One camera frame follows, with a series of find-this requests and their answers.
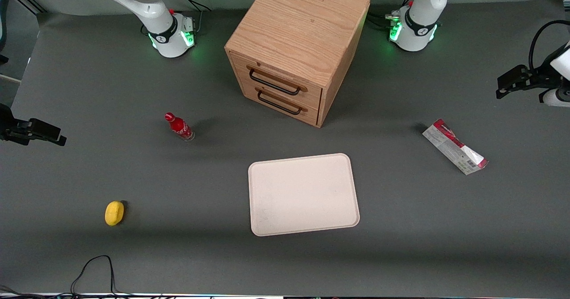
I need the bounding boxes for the black left base cables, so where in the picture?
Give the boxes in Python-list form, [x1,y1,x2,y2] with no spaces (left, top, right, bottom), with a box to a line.
[369,0,415,29]

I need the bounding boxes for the black cable on table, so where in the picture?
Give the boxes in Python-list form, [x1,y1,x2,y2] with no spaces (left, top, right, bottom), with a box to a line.
[70,255,134,298]

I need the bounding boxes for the wooden drawer cabinet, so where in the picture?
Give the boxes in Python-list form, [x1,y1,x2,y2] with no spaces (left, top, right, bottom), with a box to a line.
[224,0,371,128]

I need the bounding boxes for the black drawer handle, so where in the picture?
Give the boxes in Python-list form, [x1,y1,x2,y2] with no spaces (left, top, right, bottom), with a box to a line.
[255,87,308,115]
[246,65,308,97]

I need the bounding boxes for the yellow lemon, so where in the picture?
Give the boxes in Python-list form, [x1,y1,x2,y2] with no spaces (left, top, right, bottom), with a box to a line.
[105,201,125,226]

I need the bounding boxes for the cream plastic tray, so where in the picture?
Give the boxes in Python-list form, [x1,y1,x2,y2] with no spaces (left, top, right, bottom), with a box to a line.
[248,153,360,237]

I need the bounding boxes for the black stand at edge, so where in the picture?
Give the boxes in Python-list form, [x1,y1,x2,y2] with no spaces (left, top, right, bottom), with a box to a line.
[0,0,15,65]

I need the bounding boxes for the wooden drawer front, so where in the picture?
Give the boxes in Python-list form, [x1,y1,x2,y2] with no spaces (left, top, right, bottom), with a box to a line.
[240,74,322,127]
[228,51,323,109]

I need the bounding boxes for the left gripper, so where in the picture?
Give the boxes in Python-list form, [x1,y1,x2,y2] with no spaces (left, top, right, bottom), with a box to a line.
[496,44,570,100]

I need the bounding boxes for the red cola bottle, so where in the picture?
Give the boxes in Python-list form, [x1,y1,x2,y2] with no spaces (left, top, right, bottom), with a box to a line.
[164,112,195,142]

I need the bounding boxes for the red cookie box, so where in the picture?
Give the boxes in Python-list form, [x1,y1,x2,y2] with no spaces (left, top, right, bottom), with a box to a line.
[422,119,489,176]

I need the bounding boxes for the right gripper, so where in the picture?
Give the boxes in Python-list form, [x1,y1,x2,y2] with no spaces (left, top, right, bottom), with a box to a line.
[0,103,67,147]

